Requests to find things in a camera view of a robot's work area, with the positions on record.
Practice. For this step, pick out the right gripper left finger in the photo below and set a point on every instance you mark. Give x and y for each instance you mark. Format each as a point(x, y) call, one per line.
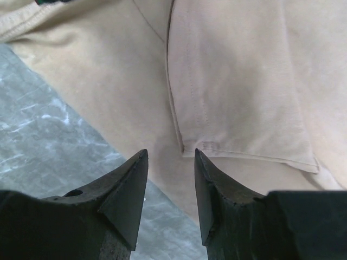
point(99, 220)

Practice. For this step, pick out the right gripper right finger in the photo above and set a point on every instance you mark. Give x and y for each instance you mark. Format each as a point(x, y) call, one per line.
point(239, 223)

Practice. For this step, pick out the beige t shirt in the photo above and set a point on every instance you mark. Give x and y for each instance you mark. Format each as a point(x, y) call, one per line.
point(258, 86)

